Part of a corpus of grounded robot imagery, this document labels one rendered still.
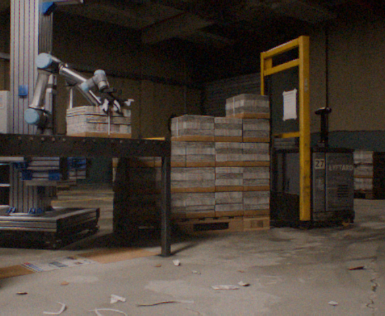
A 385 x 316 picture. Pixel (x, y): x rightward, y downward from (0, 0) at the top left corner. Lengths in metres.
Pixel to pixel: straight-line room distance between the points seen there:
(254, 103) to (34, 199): 2.16
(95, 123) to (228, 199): 1.58
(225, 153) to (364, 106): 6.49
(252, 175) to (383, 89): 6.28
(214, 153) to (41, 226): 1.65
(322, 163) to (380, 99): 5.76
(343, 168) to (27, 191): 2.98
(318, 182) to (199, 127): 1.31
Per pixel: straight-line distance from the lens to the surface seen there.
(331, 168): 4.61
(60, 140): 2.64
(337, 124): 10.56
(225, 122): 4.15
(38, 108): 3.47
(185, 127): 3.99
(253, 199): 4.29
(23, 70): 3.95
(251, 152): 4.27
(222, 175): 4.12
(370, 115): 10.22
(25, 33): 4.00
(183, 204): 3.98
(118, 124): 3.25
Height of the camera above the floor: 0.65
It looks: 1 degrees up
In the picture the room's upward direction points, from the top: straight up
